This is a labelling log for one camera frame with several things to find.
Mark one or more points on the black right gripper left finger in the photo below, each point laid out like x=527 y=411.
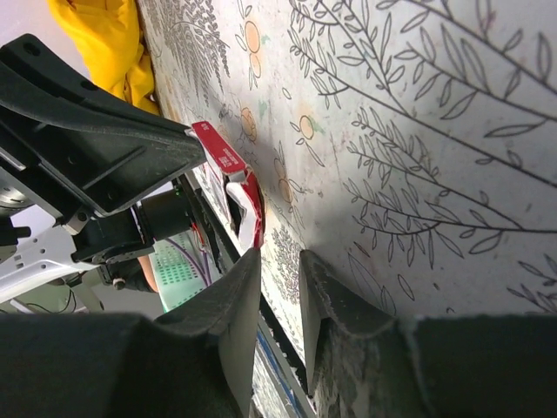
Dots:
x=89 y=365

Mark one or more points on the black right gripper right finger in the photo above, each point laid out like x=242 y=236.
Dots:
x=363 y=362

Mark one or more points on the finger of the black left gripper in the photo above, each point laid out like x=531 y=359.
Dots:
x=67 y=144

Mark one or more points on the red white staple box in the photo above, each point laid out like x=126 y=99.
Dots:
x=234 y=186

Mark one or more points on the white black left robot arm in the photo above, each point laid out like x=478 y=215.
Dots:
x=37 y=248

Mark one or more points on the yellow cloth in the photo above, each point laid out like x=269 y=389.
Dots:
x=110 y=40

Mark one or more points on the floral table mat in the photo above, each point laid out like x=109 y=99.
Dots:
x=412 y=144

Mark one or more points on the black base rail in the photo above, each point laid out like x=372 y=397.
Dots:
x=227 y=325

